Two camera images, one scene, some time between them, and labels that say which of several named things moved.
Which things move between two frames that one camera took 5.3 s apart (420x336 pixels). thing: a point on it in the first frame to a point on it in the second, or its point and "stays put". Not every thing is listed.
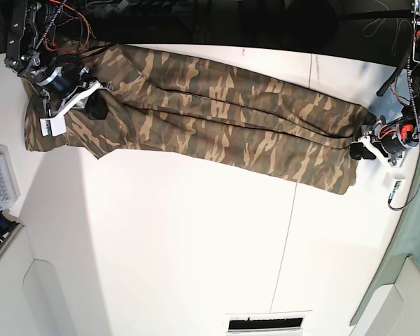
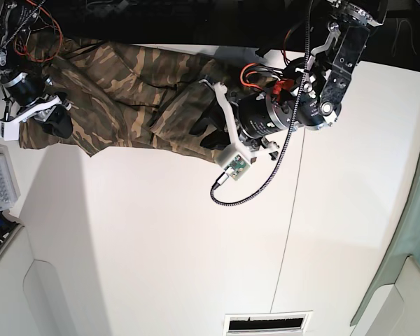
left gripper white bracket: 96,108 to 59,121
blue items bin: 1,228 stays put
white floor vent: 265,325 stays put
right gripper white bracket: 358,151 to 234,157
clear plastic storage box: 2,186 stays put
